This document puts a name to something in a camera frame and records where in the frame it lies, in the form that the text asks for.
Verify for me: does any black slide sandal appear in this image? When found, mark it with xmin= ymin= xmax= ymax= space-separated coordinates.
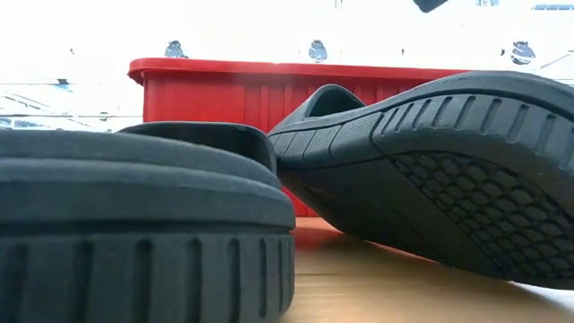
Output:
xmin=267 ymin=70 xmax=574 ymax=291
xmin=0 ymin=121 xmax=297 ymax=323

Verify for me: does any red plastic bin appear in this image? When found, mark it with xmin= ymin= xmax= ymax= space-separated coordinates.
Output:
xmin=127 ymin=57 xmax=467 ymax=219

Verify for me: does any dark round wall fixture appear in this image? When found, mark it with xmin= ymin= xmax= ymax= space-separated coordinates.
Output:
xmin=308 ymin=39 xmax=328 ymax=63
xmin=512 ymin=40 xmax=536 ymax=65
xmin=164 ymin=39 xmax=188 ymax=59

